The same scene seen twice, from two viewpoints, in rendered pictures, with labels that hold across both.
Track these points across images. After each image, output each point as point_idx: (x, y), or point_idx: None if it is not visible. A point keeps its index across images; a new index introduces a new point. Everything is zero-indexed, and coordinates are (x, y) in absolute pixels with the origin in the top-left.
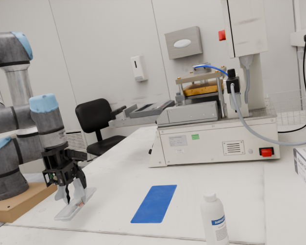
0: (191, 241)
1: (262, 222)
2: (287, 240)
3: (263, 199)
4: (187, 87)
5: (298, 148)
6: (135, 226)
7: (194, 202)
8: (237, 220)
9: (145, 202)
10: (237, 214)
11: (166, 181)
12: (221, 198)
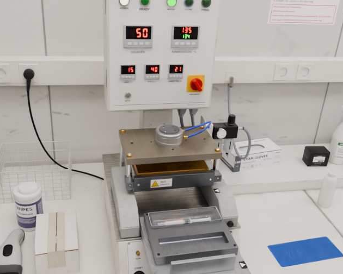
0: (328, 216)
1: (286, 192)
2: (310, 174)
3: (259, 193)
4: (182, 167)
5: (234, 155)
6: None
7: (287, 225)
8: (292, 201)
9: (312, 257)
10: (285, 202)
11: (265, 257)
12: (271, 212)
